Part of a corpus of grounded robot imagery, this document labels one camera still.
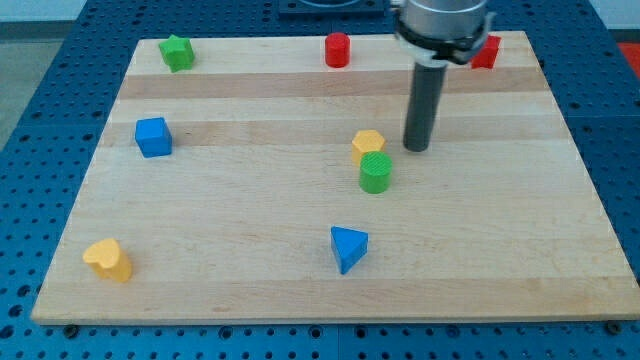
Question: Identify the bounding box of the red star block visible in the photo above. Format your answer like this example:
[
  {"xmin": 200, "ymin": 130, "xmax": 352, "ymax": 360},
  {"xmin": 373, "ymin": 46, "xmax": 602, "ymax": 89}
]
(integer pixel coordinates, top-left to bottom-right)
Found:
[{"xmin": 471, "ymin": 35, "xmax": 502, "ymax": 69}]

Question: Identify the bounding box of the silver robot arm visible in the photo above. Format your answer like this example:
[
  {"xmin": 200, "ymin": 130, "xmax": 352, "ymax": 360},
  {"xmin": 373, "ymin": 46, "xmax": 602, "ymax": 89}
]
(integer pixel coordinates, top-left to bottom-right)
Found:
[{"xmin": 395, "ymin": 0, "xmax": 495, "ymax": 68}]

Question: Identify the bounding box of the yellow hexagon block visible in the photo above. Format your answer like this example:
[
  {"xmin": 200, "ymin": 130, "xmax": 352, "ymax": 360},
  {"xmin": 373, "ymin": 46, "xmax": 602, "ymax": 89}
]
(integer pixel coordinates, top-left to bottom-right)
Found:
[{"xmin": 351, "ymin": 129, "xmax": 386, "ymax": 166}]

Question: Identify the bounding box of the green star block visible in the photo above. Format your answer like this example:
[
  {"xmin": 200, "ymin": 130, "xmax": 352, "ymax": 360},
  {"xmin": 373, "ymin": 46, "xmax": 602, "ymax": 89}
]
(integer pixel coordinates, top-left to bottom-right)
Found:
[{"xmin": 158, "ymin": 35, "xmax": 195, "ymax": 73}]

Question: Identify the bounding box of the green cylinder block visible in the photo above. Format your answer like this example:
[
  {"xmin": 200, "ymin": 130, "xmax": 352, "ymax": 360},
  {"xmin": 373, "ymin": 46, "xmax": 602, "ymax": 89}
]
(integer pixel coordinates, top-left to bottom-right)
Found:
[{"xmin": 359, "ymin": 151, "xmax": 393, "ymax": 194}]

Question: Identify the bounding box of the blue triangle block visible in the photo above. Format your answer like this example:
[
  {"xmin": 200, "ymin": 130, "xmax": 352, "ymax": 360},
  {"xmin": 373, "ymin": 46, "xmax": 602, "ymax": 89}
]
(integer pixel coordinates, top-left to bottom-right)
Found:
[{"xmin": 330, "ymin": 226, "xmax": 369, "ymax": 275}]

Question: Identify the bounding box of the wooden board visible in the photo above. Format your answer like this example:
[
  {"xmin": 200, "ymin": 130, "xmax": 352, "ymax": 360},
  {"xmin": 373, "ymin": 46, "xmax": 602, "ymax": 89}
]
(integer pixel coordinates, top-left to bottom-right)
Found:
[{"xmin": 32, "ymin": 31, "xmax": 639, "ymax": 325}]

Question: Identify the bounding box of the red cylinder block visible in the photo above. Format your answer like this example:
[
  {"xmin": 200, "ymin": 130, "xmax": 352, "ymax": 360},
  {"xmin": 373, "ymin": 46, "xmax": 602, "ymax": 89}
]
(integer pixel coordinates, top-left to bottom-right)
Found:
[{"xmin": 324, "ymin": 32, "xmax": 351, "ymax": 68}]

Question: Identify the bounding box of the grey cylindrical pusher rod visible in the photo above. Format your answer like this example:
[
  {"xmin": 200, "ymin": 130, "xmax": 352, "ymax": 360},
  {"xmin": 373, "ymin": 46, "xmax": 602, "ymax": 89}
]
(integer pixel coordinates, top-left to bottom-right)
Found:
[{"xmin": 403, "ymin": 63, "xmax": 446, "ymax": 152}]

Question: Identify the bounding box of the blue cube block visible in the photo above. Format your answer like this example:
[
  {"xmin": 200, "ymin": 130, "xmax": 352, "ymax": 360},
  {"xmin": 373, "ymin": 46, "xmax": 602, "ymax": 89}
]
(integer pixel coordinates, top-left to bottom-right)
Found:
[{"xmin": 134, "ymin": 117, "xmax": 172, "ymax": 158}]

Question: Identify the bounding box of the yellow heart block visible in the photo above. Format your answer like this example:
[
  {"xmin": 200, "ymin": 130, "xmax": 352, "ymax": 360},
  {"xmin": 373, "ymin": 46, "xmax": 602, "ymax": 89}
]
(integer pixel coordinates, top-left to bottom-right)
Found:
[{"xmin": 82, "ymin": 238, "xmax": 133, "ymax": 283}]

